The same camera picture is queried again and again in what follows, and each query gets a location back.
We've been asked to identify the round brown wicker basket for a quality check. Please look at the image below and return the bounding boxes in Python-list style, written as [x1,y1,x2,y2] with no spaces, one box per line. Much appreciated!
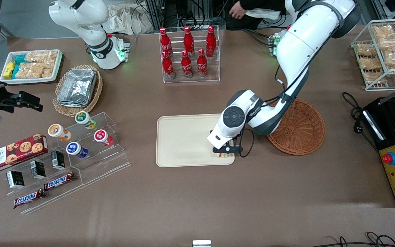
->
[267,99,326,156]

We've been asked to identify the beige plastic tray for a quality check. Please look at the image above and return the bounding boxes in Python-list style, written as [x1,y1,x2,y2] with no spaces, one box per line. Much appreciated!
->
[156,113,235,168]

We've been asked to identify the black power cable with plug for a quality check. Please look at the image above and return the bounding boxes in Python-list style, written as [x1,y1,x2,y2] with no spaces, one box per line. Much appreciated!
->
[342,92,379,152]

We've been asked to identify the red Walkers cookie box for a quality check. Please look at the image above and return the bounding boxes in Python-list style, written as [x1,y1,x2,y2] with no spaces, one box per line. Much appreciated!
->
[0,133,49,175]

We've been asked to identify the black equipment rack with cables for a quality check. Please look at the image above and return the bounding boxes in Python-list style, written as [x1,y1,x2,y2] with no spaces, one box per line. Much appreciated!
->
[139,0,287,32]

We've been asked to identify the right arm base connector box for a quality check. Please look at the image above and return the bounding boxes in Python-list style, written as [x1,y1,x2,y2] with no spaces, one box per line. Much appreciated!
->
[115,37,131,63]

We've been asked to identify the black cables on floor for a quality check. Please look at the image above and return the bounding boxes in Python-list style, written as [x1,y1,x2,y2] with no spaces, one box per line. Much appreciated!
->
[312,231,395,247]

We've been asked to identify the black countertop appliance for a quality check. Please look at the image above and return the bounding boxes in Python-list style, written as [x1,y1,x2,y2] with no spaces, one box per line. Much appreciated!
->
[362,81,395,209]

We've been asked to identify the green lid yogurt cup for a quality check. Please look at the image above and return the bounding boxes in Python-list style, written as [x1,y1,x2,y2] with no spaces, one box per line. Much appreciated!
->
[75,110,97,130]

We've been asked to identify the clear acrylic bottle rack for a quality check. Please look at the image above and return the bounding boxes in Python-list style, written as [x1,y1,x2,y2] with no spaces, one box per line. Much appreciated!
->
[159,25,220,84]

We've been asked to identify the blue lid yogurt cup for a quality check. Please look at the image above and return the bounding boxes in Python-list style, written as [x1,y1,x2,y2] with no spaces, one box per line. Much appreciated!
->
[66,141,88,159]

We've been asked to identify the clear acrylic stepped display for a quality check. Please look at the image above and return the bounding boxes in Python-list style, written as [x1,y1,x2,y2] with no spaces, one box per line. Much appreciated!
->
[4,111,131,215]

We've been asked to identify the oval tan wicker basket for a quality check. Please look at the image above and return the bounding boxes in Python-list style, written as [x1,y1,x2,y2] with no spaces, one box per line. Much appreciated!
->
[52,64,103,117]

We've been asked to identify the white rectangular snack tray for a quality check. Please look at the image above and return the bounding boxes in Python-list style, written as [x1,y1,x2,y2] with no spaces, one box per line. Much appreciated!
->
[0,49,63,85]

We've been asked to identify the orange lid yogurt cup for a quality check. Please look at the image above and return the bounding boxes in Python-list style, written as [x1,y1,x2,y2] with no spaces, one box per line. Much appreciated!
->
[48,123,72,142]

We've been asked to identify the yellow snack pack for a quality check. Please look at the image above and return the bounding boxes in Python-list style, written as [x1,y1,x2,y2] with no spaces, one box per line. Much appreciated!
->
[3,61,16,79]

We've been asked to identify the rice cracker bag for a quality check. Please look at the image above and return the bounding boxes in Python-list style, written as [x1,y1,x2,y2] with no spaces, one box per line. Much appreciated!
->
[15,62,46,79]
[25,51,58,64]

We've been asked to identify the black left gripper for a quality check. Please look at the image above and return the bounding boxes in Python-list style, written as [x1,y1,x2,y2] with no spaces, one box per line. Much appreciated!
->
[212,132,244,154]

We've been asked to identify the red lid yogurt cup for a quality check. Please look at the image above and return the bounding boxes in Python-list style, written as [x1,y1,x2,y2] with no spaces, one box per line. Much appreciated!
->
[94,129,114,147]

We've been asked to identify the person black sleeve forearm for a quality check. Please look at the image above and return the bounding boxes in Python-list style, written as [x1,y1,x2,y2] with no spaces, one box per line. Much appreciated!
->
[239,0,287,20]

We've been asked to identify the small black carton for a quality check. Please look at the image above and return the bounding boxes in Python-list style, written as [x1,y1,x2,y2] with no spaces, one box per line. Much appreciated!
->
[30,160,46,180]
[51,150,66,170]
[6,169,25,189]

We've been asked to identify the red cola bottle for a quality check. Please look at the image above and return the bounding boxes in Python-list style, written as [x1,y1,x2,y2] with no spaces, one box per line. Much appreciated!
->
[181,50,193,79]
[183,26,195,57]
[159,27,173,58]
[196,49,208,78]
[162,51,176,80]
[206,25,217,58]

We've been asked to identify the bare person hand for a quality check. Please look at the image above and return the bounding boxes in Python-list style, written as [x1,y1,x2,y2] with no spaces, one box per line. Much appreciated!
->
[229,1,248,20]

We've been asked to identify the crumpled beige cloth bag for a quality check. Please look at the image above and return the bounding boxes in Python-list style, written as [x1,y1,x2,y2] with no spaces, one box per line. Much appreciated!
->
[102,3,154,35]

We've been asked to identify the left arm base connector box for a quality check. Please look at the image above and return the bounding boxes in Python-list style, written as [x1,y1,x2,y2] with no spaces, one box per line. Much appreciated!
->
[267,34,281,56]

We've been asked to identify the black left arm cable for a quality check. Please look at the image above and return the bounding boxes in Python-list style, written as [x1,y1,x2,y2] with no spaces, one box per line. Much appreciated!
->
[239,65,343,158]

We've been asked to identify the white wire shelf rack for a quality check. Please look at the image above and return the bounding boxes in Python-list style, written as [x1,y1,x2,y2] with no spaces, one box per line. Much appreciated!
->
[350,19,395,92]

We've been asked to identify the Snickers chocolate bar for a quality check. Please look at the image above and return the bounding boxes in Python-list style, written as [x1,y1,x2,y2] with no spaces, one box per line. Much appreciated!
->
[44,172,76,191]
[13,188,46,209]

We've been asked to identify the stack of foil trays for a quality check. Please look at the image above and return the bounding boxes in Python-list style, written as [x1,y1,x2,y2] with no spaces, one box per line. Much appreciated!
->
[57,68,98,109]

